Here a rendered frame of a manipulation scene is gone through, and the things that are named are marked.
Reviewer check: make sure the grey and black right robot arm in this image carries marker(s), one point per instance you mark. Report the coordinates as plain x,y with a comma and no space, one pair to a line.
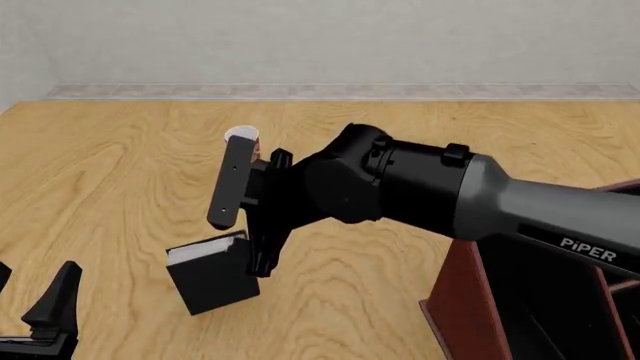
490,195

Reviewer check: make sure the white mug with red print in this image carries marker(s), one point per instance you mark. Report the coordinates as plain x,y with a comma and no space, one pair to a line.
245,132

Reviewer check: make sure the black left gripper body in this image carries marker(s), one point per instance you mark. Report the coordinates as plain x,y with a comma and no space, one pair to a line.
35,347

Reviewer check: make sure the red-brown desk caddy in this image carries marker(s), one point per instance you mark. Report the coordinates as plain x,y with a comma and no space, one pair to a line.
465,300

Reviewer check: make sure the dark plate on black stalk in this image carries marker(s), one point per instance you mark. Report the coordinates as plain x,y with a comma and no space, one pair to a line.
231,180

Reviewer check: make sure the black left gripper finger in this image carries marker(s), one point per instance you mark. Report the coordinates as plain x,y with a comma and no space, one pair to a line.
57,307
4,275

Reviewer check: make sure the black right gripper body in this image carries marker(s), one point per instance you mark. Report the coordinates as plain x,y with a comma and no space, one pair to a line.
272,240

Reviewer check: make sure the black book with white pages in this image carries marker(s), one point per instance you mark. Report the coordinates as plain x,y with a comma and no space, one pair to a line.
212,281

